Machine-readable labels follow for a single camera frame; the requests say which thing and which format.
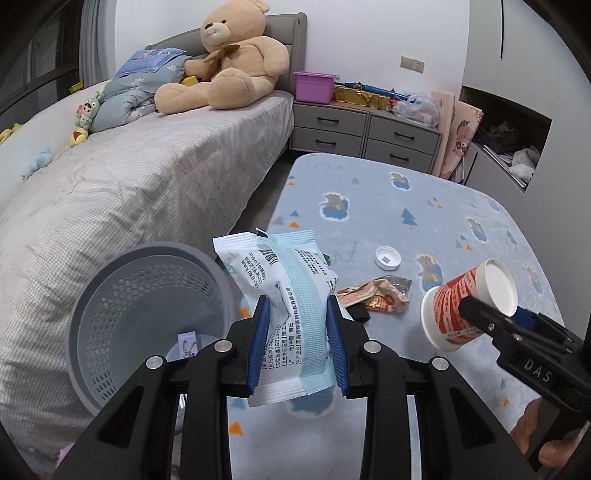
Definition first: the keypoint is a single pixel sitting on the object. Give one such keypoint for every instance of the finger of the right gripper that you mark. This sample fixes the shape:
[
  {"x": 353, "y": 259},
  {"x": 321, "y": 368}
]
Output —
[
  {"x": 491, "y": 321},
  {"x": 525, "y": 318}
]

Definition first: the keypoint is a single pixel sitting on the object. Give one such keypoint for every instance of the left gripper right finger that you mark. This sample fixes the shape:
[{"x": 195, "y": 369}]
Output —
[{"x": 460, "y": 438}]

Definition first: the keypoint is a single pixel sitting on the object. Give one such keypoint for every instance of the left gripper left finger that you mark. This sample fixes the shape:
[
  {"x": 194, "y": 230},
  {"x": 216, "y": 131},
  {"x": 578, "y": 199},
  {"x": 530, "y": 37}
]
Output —
[{"x": 132, "y": 436}]

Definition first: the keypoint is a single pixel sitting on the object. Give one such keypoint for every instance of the red white paper cup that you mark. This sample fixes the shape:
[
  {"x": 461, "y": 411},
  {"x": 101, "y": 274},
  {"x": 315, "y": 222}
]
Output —
[{"x": 449, "y": 313}]

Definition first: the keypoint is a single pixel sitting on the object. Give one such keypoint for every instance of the red gold snack wrapper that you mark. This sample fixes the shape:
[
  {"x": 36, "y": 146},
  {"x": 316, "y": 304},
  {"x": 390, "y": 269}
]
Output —
[{"x": 387, "y": 294}]

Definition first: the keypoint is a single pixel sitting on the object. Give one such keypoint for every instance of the white blue mask package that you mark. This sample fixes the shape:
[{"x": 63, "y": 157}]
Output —
[{"x": 291, "y": 271}]

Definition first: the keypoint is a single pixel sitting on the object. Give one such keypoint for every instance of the grey perforated trash basket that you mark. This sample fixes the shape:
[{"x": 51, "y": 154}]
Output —
[{"x": 135, "y": 306}]

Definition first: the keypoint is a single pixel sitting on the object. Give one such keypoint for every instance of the rabbit picture box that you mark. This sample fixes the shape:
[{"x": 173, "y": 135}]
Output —
[{"x": 187, "y": 344}]

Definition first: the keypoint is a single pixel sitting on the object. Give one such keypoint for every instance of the white bottle cap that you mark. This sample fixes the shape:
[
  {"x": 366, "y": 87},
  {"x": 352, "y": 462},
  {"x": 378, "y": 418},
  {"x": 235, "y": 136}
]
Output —
[{"x": 387, "y": 258}]

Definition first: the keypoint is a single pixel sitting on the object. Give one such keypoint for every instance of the pink cartoon boards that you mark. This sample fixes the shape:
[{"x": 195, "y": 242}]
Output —
[{"x": 458, "y": 123}]

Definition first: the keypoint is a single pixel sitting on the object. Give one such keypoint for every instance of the clear plastic bag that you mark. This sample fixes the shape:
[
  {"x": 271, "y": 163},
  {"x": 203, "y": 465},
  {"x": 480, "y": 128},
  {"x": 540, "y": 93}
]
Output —
[{"x": 420, "y": 108}]

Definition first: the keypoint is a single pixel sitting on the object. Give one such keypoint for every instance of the grey drawer dresser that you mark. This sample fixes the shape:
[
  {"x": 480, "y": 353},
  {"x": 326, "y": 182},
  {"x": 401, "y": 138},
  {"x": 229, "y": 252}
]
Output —
[{"x": 349, "y": 130}]

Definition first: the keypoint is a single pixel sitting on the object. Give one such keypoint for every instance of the bed with checkered sheet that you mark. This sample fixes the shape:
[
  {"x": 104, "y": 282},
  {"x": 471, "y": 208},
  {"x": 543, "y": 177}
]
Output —
[{"x": 183, "y": 178}]

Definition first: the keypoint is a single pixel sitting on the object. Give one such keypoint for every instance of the gold wrapped packages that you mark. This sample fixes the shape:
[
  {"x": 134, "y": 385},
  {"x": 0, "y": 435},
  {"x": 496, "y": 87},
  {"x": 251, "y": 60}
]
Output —
[{"x": 359, "y": 94}]

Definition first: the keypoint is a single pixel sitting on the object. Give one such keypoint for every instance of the light blue plush toy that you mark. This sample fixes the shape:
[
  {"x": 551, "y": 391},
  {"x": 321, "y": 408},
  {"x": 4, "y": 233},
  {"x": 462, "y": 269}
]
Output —
[{"x": 37, "y": 162}]

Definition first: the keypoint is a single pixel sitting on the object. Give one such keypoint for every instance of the purple plastic box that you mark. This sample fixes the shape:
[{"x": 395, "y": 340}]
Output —
[{"x": 313, "y": 87}]

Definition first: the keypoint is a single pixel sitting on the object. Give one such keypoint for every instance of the green hooded doll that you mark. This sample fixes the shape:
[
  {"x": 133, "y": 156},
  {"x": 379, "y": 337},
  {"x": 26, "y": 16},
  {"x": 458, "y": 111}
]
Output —
[{"x": 85, "y": 115}]

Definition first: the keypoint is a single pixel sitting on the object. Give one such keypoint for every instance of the light blue folded quilt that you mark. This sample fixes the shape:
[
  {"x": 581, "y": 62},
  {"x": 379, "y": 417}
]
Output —
[{"x": 126, "y": 99}]

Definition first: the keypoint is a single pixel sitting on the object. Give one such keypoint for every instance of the yellow plush toy on sill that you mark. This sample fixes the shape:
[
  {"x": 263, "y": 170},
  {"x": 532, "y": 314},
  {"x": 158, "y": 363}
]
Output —
[{"x": 6, "y": 133}]

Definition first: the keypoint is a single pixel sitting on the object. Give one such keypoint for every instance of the large tan teddy bear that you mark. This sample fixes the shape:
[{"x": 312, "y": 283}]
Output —
[{"x": 242, "y": 65}]

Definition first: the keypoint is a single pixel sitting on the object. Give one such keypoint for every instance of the blue patterned pillow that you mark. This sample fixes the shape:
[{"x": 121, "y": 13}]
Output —
[{"x": 148, "y": 61}]

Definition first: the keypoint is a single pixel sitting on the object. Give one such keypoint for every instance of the grey curtain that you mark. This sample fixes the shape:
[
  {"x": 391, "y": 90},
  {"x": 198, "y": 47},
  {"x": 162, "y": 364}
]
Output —
[{"x": 96, "y": 44}]

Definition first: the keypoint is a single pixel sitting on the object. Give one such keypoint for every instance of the dark window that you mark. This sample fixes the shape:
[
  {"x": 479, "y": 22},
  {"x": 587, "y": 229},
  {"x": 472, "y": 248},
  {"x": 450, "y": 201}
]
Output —
[{"x": 41, "y": 72}]

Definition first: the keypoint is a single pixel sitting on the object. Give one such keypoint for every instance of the wall switch plate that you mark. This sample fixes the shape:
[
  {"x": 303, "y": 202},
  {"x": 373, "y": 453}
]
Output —
[{"x": 412, "y": 64}]

